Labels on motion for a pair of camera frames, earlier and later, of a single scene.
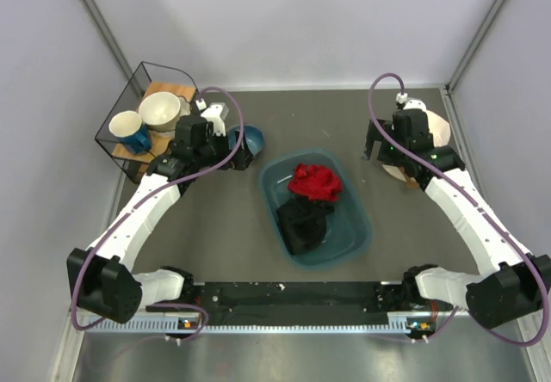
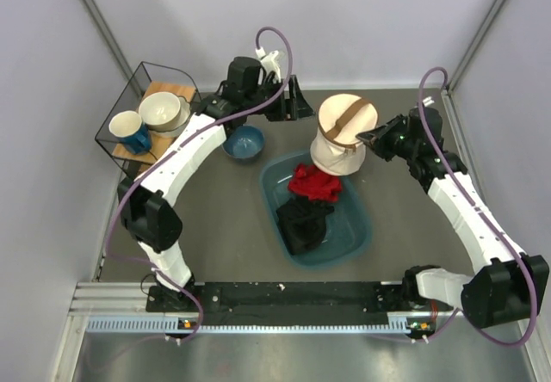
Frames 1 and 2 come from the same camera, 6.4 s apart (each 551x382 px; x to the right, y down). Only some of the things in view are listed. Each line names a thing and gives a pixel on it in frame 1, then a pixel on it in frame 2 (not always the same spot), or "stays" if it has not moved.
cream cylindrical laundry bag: (441, 132) -> (336, 149)
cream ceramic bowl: (159, 110) stays
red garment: (318, 183) stays
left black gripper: (242, 158) -> (299, 106)
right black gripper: (382, 154) stays
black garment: (302, 223) stays
